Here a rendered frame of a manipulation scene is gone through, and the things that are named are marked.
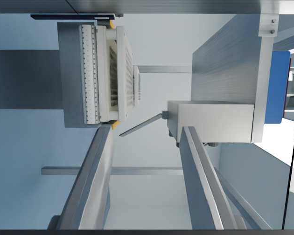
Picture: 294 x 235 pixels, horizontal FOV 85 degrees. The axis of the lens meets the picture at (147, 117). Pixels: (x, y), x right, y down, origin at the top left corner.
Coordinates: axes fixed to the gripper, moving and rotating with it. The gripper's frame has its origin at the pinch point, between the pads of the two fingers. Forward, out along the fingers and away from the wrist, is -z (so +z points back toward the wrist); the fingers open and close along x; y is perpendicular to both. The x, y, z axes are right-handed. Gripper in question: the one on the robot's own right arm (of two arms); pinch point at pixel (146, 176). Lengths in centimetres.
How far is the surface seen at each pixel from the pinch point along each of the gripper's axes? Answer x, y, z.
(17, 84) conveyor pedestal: 44, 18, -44
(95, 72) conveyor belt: 13.7, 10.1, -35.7
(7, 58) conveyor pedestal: 47, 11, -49
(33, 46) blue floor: 102, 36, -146
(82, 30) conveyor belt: 16.2, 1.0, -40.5
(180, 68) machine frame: -29, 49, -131
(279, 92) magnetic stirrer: -36, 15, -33
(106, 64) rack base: 10.6, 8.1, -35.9
